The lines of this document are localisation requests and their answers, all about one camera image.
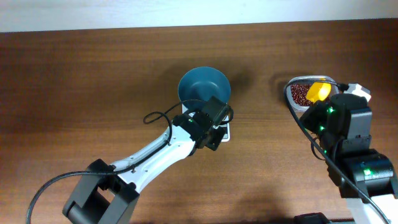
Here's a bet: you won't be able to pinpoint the red beans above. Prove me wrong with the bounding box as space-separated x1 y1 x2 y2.
290 84 313 106

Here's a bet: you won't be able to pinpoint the yellow measuring scoop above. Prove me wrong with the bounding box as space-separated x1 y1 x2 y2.
306 78 331 103

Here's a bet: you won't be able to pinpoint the right black cable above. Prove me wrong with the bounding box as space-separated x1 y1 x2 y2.
282 78 392 224

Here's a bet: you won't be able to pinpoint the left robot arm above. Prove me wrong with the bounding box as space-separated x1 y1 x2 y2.
62 96 233 224

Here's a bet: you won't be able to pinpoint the left black cable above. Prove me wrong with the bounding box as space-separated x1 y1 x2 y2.
26 99 234 224

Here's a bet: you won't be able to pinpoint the clear plastic container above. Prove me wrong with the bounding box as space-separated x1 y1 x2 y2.
287 75 339 112

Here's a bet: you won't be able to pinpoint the white digital kitchen scale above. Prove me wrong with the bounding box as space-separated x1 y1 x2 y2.
182 104 231 142

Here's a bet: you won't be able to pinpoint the black cable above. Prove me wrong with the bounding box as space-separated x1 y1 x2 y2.
282 78 392 224
26 99 234 224

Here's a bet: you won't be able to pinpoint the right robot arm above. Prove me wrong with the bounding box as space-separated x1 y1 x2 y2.
293 93 397 223

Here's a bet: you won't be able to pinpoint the teal blue bowl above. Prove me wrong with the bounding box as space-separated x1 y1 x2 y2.
177 67 231 103

